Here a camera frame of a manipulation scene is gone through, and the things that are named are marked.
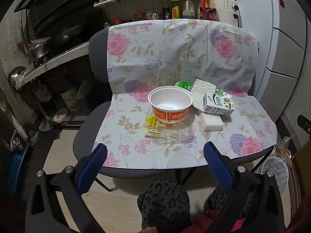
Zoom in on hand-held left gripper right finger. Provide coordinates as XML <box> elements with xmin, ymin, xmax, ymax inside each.
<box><xmin>204</xmin><ymin>141</ymin><xmax>292</xmax><ymax>233</ymax></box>

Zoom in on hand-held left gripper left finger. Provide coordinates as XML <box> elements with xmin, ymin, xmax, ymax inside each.
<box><xmin>25</xmin><ymin>143</ymin><xmax>108</xmax><ymax>233</ymax></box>

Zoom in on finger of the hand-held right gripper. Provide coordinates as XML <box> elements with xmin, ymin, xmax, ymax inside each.
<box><xmin>298</xmin><ymin>115</ymin><xmax>311</xmax><ymax>134</ymax></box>

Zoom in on white foam block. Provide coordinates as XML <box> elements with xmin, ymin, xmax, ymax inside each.
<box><xmin>200</xmin><ymin>113</ymin><xmax>224</xmax><ymax>131</ymax></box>

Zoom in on trash bin with plastic bag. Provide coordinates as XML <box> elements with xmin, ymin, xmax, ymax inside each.
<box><xmin>255</xmin><ymin>156</ymin><xmax>289</xmax><ymax>197</ymax></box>

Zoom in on green plastic bottle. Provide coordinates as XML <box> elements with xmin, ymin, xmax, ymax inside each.
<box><xmin>175</xmin><ymin>81</ymin><xmax>193</xmax><ymax>91</ymax></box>

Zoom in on clear plastic bag of goods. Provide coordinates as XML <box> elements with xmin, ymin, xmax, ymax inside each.
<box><xmin>274</xmin><ymin>136</ymin><xmax>295</xmax><ymax>158</ymax></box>

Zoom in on person's right leg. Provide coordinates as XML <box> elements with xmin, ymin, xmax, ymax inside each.
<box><xmin>204</xmin><ymin>187</ymin><xmax>255</xmax><ymax>220</ymax></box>

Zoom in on person's leg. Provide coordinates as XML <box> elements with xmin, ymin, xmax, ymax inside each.
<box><xmin>204</xmin><ymin>187</ymin><xmax>255</xmax><ymax>220</ymax></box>
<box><xmin>137</xmin><ymin>179</ymin><xmax>192</xmax><ymax>233</ymax></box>

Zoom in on clear plastic tray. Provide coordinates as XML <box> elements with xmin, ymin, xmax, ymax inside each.
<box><xmin>145</xmin><ymin>124</ymin><xmax>196</xmax><ymax>146</ymax></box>

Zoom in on white milk carton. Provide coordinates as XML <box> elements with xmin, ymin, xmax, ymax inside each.
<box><xmin>203</xmin><ymin>92</ymin><xmax>235</xmax><ymax>116</ymax></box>

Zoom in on person's left leg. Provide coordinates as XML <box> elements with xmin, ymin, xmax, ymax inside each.
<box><xmin>137</xmin><ymin>179</ymin><xmax>192</xmax><ymax>233</ymax></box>

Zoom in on orange and white paper bowl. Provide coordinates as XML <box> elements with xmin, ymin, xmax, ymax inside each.
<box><xmin>148</xmin><ymin>86</ymin><xmax>193</xmax><ymax>123</ymax></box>

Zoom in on yellow plastic wrapper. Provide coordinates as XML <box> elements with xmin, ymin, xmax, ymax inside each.
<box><xmin>145</xmin><ymin>115</ymin><xmax>161</xmax><ymax>133</ymax></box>

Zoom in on blue gas cylinder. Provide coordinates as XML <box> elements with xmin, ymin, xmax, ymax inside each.
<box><xmin>7</xmin><ymin>138</ymin><xmax>30</xmax><ymax>197</ymax></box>

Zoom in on grey refrigerator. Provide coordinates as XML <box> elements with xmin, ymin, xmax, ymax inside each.
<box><xmin>253</xmin><ymin>0</ymin><xmax>311</xmax><ymax>127</ymax></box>

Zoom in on steel stove counter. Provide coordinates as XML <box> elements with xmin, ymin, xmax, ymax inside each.
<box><xmin>15</xmin><ymin>41</ymin><xmax>90</xmax><ymax>90</ymax></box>

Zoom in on floral printed cloth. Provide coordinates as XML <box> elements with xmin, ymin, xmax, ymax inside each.
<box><xmin>103</xmin><ymin>19</ymin><xmax>279</xmax><ymax>170</ymax></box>

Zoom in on grey office chair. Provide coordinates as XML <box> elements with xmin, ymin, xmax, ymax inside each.
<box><xmin>73</xmin><ymin>25</ymin><xmax>279</xmax><ymax>192</ymax></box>

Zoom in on steel pot with lid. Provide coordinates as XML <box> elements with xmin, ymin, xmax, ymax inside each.
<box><xmin>26</xmin><ymin>37</ymin><xmax>51</xmax><ymax>62</ymax></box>

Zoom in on black wok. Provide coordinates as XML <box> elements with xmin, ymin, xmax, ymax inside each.
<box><xmin>52</xmin><ymin>24</ymin><xmax>83</xmax><ymax>44</ymax></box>

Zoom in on tall cooking oil bottle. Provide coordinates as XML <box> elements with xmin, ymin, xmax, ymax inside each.
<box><xmin>198</xmin><ymin>0</ymin><xmax>211</xmax><ymax>20</ymax></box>

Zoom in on dark bottle with yellow cap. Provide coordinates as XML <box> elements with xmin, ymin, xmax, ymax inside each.
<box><xmin>162</xmin><ymin>0</ymin><xmax>172</xmax><ymax>20</ymax></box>

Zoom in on black range hood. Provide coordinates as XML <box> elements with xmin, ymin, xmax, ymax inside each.
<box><xmin>15</xmin><ymin>0</ymin><xmax>100</xmax><ymax>37</ymax></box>

